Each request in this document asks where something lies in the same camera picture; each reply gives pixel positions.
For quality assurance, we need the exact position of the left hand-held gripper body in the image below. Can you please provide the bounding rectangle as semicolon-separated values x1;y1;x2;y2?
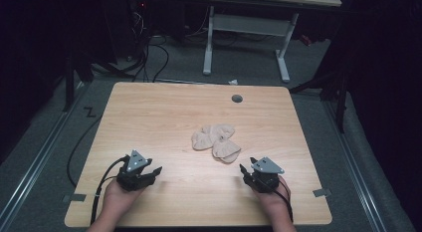
115;149;157;192

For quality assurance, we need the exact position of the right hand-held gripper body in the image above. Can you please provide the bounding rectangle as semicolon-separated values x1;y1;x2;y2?
244;156;286;194

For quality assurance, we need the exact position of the beige sock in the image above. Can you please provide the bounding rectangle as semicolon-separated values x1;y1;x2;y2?
191;122;237;151
211;136;242;164

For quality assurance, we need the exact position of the person's right hand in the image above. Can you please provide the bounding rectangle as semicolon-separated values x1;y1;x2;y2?
253;184;294;224

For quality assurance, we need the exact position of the person's left hand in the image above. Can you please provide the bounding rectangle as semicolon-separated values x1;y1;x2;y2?
99;178;146;224

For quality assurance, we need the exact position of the grey tape strip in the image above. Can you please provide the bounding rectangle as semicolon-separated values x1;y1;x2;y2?
313;187;332;198
62;193;88;203

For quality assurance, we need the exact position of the black metal stand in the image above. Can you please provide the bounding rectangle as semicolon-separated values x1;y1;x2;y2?
288;68;350;134
62;47;96;113

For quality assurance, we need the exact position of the red object under desk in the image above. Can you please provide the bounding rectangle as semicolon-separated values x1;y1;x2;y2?
299;34;314;48

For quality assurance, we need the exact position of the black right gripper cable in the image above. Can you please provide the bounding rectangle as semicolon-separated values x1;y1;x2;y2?
257;176;295;224

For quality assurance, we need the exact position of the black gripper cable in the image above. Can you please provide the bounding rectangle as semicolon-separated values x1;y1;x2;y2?
257;176;295;224
90;154;131;226

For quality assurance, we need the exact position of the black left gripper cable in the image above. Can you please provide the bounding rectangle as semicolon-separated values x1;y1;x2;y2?
90;154;131;226

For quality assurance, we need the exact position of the long black floor cable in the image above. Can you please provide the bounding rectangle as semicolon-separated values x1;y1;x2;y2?
66;115;105;188

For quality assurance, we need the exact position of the metal floor rail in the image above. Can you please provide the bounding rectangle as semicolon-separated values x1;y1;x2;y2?
0;82;88;228
322;98;390;232

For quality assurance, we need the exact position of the bundle of black cables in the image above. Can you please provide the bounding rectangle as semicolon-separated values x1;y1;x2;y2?
127;9;170;84

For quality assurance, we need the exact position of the white desk with metal frame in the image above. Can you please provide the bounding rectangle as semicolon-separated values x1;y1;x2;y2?
201;0;343;84

